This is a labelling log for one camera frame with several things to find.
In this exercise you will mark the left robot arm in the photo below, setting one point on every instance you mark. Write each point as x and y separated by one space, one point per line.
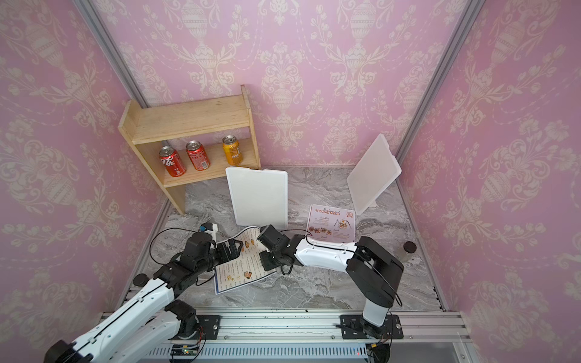
155 313

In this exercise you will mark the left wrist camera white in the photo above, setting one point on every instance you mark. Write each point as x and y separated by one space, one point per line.
209 228

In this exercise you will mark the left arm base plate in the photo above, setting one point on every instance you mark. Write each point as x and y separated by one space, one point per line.
210 325

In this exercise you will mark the red cola can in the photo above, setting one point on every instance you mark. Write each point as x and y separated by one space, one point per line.
172 161

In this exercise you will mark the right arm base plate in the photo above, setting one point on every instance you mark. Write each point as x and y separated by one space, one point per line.
355 327

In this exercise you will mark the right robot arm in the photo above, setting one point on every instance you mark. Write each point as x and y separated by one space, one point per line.
376 272

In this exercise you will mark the red soda can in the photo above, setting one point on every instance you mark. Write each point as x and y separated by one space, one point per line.
197 155

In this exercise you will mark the wooden shelf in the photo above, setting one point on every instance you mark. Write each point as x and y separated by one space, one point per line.
146 129

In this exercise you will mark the small circuit board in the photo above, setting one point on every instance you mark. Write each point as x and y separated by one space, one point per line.
184 350

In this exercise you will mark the blue-bordered dim sum menu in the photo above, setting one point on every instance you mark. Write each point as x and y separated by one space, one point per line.
247 268

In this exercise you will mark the aluminium rail frame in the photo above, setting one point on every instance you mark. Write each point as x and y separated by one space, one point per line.
284 334

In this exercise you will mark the orange soda can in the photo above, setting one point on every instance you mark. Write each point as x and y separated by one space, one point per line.
231 147

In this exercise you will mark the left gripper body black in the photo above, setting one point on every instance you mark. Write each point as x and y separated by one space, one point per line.
222 255

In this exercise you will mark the pink special menu sheet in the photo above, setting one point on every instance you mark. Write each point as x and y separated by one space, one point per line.
331 224

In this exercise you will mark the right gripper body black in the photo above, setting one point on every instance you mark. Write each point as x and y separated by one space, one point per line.
270 261

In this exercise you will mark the small jar with black lid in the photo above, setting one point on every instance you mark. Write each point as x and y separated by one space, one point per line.
407 251

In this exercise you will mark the white acrylic menu rack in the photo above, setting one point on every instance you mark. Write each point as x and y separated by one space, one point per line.
258 197

